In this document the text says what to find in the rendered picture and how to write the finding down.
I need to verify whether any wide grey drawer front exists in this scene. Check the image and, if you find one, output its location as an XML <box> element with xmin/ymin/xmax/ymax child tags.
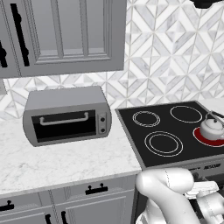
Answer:
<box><xmin>66</xmin><ymin>174</ymin><xmax>137</xmax><ymax>203</ymax></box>

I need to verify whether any grey toaster oven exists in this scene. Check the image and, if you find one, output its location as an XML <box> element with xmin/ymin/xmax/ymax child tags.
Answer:
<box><xmin>22</xmin><ymin>85</ymin><xmax>113</xmax><ymax>148</ymax></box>

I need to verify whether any grey base cupboard door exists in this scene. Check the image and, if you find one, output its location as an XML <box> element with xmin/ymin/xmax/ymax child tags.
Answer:
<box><xmin>0</xmin><ymin>210</ymin><xmax>55</xmax><ymax>224</ymax></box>
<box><xmin>53</xmin><ymin>195</ymin><xmax>136</xmax><ymax>224</ymax></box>

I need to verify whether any small grey drawer front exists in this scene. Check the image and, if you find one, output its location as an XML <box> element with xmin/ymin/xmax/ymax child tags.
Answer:
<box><xmin>0</xmin><ymin>191</ymin><xmax>44</xmax><ymax>215</ymax></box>

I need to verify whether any long black cupboard door handle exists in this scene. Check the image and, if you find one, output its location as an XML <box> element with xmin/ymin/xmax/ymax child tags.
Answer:
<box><xmin>10</xmin><ymin>3</ymin><xmax>31</xmax><ymax>67</ymax></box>
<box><xmin>0</xmin><ymin>40</ymin><xmax>9</xmax><ymax>69</ymax></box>

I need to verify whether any narrow grey wall cupboard door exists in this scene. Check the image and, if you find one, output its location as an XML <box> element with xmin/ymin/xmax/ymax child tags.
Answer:
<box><xmin>0</xmin><ymin>0</ymin><xmax>22</xmax><ymax>80</ymax></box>

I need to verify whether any large grey wall cupboard door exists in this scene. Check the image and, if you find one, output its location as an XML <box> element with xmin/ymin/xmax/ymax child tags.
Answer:
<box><xmin>1</xmin><ymin>0</ymin><xmax>128</xmax><ymax>79</ymax></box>

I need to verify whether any black stove with hob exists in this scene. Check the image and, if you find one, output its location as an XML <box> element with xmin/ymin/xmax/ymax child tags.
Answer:
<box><xmin>115</xmin><ymin>100</ymin><xmax>224</xmax><ymax>224</ymax></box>

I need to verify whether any black drawer handle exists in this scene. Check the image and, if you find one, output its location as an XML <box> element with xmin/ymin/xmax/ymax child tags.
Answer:
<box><xmin>85</xmin><ymin>183</ymin><xmax>109</xmax><ymax>196</ymax></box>
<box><xmin>0</xmin><ymin>199</ymin><xmax>16</xmax><ymax>213</ymax></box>

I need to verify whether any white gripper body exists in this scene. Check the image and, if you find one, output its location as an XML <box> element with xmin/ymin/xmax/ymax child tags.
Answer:
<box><xmin>184</xmin><ymin>180</ymin><xmax>221</xmax><ymax>200</ymax></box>

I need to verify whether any grey toaster oven door handle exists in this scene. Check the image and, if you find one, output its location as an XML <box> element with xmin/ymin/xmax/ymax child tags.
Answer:
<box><xmin>38</xmin><ymin>112</ymin><xmax>89</xmax><ymax>127</ymax></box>

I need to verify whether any black glass toaster oven door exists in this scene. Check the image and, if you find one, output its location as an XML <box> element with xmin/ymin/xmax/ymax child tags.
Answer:
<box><xmin>31</xmin><ymin>109</ymin><xmax>98</xmax><ymax>144</ymax></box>

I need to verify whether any black range hood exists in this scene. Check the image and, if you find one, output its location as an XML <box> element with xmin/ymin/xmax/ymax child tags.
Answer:
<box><xmin>190</xmin><ymin>0</ymin><xmax>224</xmax><ymax>10</ymax></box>

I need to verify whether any white kettle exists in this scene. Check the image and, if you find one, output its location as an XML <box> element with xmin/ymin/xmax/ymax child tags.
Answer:
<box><xmin>199</xmin><ymin>110</ymin><xmax>224</xmax><ymax>141</ymax></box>

